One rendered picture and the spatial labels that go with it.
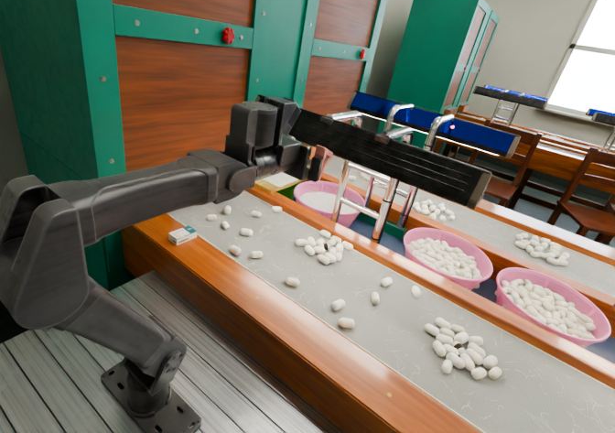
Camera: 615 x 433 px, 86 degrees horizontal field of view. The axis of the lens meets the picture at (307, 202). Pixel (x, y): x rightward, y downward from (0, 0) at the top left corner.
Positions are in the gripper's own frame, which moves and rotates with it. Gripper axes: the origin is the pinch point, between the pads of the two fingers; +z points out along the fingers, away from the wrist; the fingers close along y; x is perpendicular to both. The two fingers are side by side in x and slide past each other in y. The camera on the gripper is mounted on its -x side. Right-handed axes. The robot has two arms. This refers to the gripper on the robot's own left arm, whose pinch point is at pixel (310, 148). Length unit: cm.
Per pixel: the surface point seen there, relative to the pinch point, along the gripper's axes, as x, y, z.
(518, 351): 33, -53, 17
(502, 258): 31, -45, 55
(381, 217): 22.2, -10.8, 28.8
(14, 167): 45, 121, -18
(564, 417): 33, -61, 6
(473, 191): -0.1, -31.7, 10.2
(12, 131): 30, 121, -16
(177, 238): 28.9, 24.2, -14.7
